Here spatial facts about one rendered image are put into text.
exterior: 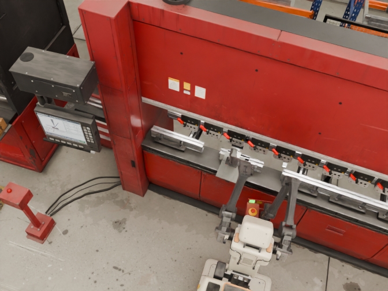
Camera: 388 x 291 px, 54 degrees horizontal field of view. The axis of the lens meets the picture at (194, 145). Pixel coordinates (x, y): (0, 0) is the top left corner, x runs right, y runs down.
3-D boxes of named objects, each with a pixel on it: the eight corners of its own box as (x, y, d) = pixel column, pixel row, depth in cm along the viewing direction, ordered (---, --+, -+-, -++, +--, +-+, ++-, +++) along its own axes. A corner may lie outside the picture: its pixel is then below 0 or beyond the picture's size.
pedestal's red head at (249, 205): (243, 224, 329) (246, 215, 314) (245, 207, 338) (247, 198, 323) (267, 227, 328) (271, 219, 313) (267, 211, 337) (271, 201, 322)
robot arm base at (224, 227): (214, 231, 266) (231, 235, 264) (217, 219, 266) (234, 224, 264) (215, 228, 275) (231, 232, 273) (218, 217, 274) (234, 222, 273)
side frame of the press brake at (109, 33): (122, 190, 418) (77, 7, 230) (155, 133, 465) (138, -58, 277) (143, 197, 414) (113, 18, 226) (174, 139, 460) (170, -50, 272)
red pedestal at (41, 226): (25, 237, 384) (-8, 199, 316) (40, 216, 397) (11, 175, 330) (43, 244, 380) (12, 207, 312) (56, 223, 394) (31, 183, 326)
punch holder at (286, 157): (272, 157, 308) (276, 145, 294) (275, 149, 312) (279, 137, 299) (290, 163, 305) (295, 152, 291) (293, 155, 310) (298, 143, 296)
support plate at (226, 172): (215, 176, 317) (215, 175, 316) (225, 152, 331) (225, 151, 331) (235, 183, 314) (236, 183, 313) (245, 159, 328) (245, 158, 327)
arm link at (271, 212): (285, 179, 277) (299, 182, 278) (284, 174, 281) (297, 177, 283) (262, 218, 301) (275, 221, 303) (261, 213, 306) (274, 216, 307)
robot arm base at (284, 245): (275, 249, 260) (292, 254, 258) (278, 238, 260) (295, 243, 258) (274, 246, 268) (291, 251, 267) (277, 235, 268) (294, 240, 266)
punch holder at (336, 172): (321, 173, 300) (328, 162, 287) (323, 165, 305) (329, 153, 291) (340, 179, 297) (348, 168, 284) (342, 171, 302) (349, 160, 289)
